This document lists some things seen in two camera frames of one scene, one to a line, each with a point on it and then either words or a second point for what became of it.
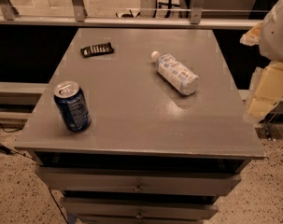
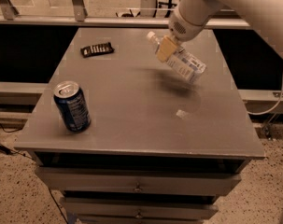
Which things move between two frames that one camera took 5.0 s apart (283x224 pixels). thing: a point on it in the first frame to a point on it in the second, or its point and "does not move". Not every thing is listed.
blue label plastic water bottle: [174, 72] to [181, 62]
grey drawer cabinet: [151, 154] does not move
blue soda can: [71, 101] does not move
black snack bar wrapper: [96, 49] does not move
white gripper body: [276, 36] to [185, 30]
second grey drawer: [126, 209] does not move
